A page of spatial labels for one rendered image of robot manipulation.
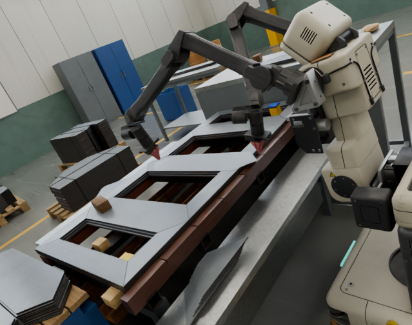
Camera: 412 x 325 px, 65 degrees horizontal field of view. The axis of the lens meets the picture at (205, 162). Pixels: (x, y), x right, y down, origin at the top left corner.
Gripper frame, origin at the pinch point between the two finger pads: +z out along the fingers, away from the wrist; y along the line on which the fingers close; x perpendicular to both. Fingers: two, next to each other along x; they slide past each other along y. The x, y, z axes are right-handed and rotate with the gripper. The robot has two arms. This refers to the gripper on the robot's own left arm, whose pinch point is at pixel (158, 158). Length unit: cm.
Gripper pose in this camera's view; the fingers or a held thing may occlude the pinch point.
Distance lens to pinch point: 163.4
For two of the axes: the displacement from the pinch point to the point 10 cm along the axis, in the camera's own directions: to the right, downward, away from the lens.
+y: -4.9, 7.0, -5.3
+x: 7.4, 0.1, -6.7
